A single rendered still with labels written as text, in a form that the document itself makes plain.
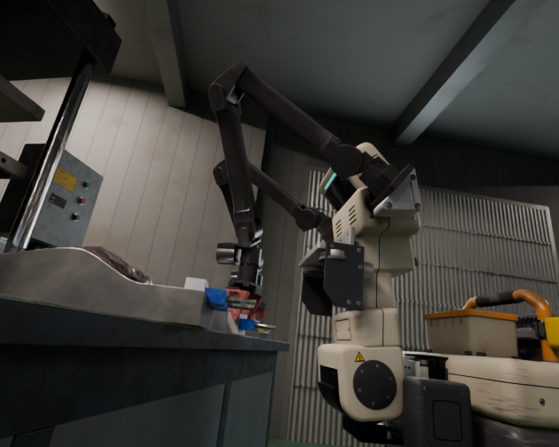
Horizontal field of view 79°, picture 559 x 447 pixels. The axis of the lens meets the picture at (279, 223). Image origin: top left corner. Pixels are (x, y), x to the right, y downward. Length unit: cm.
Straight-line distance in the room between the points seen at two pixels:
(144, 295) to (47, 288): 15
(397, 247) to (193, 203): 296
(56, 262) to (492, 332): 98
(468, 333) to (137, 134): 379
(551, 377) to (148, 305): 79
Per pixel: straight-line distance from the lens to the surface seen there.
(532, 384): 89
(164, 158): 400
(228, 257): 98
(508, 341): 108
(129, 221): 377
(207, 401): 93
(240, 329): 94
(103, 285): 61
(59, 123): 157
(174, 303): 57
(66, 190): 173
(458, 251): 435
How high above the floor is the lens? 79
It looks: 20 degrees up
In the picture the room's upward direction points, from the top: 7 degrees clockwise
